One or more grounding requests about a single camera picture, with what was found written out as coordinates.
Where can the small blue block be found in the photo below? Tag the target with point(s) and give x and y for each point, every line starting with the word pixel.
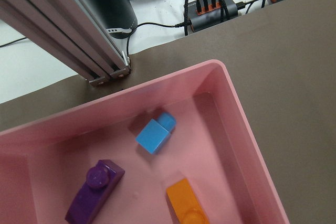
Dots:
pixel 156 132

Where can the near grey USB hub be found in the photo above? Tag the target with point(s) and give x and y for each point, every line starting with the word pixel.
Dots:
pixel 201 14

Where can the purple block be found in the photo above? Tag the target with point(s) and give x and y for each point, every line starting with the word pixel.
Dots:
pixel 100 182

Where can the orange block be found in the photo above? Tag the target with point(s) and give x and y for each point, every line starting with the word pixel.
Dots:
pixel 185 204

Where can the pink plastic box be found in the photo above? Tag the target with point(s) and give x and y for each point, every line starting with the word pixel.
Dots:
pixel 44 163

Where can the black water bottle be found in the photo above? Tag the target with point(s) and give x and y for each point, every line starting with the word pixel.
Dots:
pixel 116 16

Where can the aluminium frame post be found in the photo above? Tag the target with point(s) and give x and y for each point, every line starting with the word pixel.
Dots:
pixel 68 30

